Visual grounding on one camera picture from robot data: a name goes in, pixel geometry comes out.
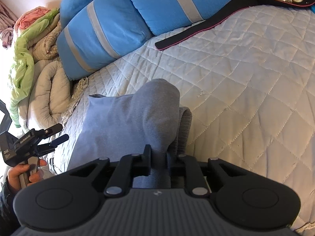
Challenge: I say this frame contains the blue-grey fleece sweatpants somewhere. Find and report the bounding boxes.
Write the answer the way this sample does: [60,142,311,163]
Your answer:
[67,79,192,189]

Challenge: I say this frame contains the person's left hand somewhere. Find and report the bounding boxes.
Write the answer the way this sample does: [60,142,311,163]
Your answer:
[7,164,44,194]

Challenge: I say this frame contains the beige folded comforter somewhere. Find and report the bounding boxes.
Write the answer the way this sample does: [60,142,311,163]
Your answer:
[18,13,71,131]

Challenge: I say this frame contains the green blanket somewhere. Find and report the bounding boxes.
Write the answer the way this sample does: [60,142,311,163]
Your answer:
[6,9,59,128]

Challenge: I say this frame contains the quilted grey bedspread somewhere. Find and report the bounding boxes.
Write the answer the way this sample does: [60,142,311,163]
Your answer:
[48,5,314,235]

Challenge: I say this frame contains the pink cloth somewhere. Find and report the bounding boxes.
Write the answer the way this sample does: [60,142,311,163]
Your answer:
[14,6,50,33]

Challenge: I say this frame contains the blue striped pillow left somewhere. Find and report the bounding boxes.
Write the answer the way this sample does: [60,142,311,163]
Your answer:
[57,0,152,80]

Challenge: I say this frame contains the black metal bed frame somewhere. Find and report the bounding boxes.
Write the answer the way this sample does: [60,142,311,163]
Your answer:
[0,100,12,133]

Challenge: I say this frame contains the black strap with red edge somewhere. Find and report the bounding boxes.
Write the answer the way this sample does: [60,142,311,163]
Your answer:
[155,0,315,52]

